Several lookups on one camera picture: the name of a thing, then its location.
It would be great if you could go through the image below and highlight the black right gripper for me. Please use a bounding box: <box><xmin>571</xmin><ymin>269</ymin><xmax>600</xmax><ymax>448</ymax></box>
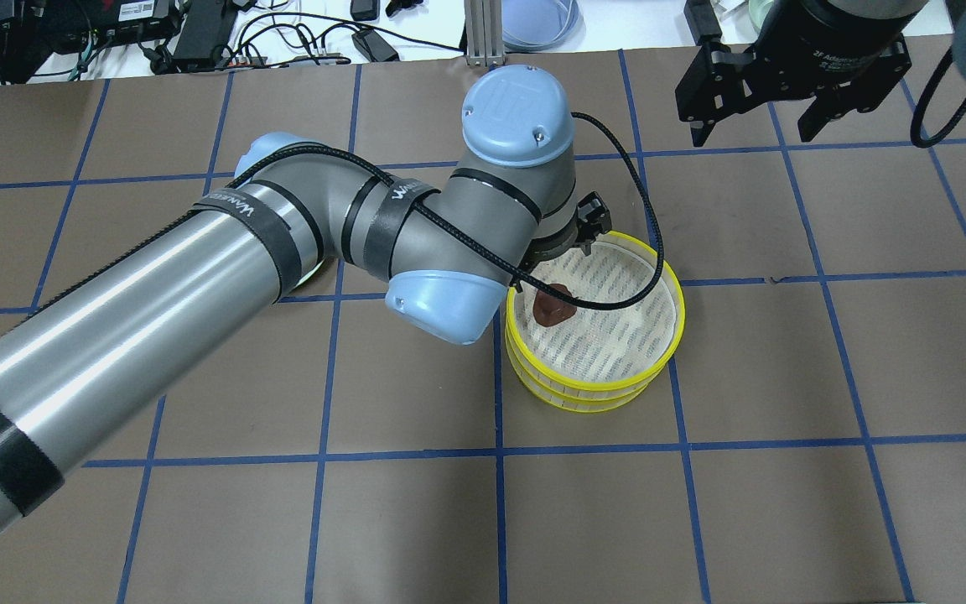
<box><xmin>675</xmin><ymin>1</ymin><xmax>924</xmax><ymax>148</ymax></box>

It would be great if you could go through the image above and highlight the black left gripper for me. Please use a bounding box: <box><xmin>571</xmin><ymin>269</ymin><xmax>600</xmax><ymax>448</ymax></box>
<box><xmin>510</xmin><ymin>191</ymin><xmax>612</xmax><ymax>273</ymax></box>

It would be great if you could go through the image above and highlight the brown half-round bun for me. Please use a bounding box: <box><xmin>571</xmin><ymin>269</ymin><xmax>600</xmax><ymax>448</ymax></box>
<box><xmin>532</xmin><ymin>290</ymin><xmax>578</xmax><ymax>328</ymax></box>

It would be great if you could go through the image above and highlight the yellow steamer basket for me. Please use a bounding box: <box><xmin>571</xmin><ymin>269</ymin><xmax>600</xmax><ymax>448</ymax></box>
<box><xmin>505</xmin><ymin>341</ymin><xmax>661</xmax><ymax>414</ymax></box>
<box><xmin>503</xmin><ymin>231</ymin><xmax>687</xmax><ymax>413</ymax></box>

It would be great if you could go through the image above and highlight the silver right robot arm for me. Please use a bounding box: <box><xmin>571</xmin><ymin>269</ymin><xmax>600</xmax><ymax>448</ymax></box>
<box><xmin>675</xmin><ymin>1</ymin><xmax>966</xmax><ymax>148</ymax></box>

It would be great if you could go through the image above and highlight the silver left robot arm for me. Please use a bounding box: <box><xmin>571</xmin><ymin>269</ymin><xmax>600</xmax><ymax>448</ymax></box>
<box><xmin>0</xmin><ymin>65</ymin><xmax>594</xmax><ymax>534</ymax></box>

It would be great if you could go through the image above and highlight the white steamer liner cloth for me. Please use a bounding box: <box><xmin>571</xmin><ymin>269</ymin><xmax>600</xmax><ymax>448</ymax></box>
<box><xmin>506</xmin><ymin>231</ymin><xmax>685</xmax><ymax>383</ymax></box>

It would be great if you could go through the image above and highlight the black charger brick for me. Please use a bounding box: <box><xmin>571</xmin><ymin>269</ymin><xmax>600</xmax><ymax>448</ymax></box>
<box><xmin>683</xmin><ymin>0</ymin><xmax>722</xmax><ymax>46</ymax></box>

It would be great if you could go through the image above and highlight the blue plate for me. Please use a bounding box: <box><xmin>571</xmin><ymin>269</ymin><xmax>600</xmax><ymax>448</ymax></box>
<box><xmin>500</xmin><ymin>1</ymin><xmax>580</xmax><ymax>51</ymax></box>

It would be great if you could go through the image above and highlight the black power adapter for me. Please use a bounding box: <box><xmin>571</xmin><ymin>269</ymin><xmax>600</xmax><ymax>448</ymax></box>
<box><xmin>351</xmin><ymin>29</ymin><xmax>400</xmax><ymax>64</ymax></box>

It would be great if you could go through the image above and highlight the mint green plate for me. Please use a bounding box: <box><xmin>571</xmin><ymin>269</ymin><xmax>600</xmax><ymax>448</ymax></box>
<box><xmin>283</xmin><ymin>258</ymin><xmax>336</xmax><ymax>297</ymax></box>

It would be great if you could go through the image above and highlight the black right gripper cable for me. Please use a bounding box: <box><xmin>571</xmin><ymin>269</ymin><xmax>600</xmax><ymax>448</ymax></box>
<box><xmin>909</xmin><ymin>46</ymin><xmax>966</xmax><ymax>150</ymax></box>

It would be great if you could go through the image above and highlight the aluminium frame post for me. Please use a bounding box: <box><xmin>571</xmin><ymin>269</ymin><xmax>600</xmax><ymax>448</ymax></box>
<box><xmin>463</xmin><ymin>0</ymin><xmax>506</xmax><ymax>68</ymax></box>

